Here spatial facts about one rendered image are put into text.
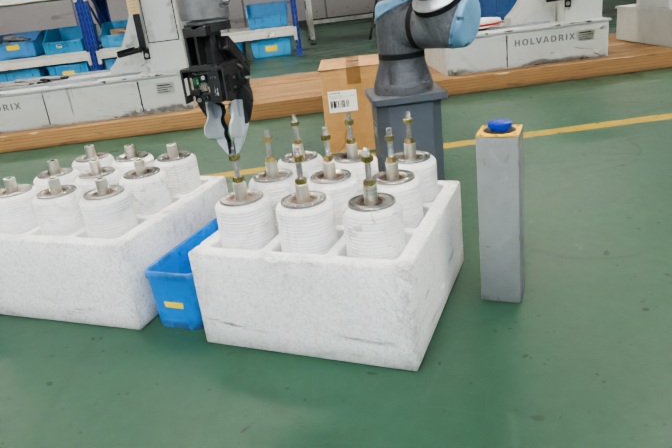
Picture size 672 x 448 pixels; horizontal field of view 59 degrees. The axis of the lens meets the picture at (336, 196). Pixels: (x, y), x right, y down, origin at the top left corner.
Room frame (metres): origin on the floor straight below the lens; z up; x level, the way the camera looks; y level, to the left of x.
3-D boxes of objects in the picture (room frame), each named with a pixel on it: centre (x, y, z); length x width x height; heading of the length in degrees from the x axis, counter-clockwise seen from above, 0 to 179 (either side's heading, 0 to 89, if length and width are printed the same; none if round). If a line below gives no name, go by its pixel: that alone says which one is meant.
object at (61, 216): (1.15, 0.55, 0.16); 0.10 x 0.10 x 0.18
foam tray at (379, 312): (1.04, 0.01, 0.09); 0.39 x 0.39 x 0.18; 66
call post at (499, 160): (0.99, -0.29, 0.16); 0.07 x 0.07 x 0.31; 66
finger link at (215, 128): (0.96, 0.18, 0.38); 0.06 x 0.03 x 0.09; 166
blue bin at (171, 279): (1.13, 0.27, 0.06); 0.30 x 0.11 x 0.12; 157
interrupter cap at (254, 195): (0.98, 0.16, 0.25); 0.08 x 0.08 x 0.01
